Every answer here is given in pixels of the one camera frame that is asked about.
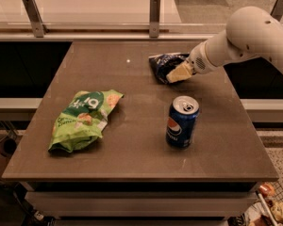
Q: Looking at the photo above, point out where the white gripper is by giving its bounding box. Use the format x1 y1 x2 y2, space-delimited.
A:
166 41 217 83

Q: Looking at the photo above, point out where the glass railing panel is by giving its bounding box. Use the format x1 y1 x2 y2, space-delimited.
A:
0 0 276 34

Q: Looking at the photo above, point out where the left metal railing bracket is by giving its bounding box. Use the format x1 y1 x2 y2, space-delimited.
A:
22 0 46 38

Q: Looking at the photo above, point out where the blue chip bag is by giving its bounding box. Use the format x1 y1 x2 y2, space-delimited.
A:
148 53 188 84

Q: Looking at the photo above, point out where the green chip bag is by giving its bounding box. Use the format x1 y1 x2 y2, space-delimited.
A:
48 89 123 153

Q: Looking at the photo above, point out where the metal railing bracket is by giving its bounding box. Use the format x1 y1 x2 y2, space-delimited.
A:
149 0 160 38
271 0 283 22
22 0 46 38

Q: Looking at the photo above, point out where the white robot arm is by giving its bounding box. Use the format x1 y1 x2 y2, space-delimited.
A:
166 7 283 83

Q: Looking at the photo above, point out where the blue Pepsi can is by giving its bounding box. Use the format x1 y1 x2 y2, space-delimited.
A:
166 96 199 149

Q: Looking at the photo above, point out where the middle metal railing bracket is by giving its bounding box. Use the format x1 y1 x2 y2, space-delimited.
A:
149 0 160 38

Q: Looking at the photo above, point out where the wire basket with snacks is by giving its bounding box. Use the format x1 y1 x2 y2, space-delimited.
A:
241 182 283 226

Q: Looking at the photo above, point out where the right metal railing bracket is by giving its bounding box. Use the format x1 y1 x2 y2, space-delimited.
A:
271 0 283 22

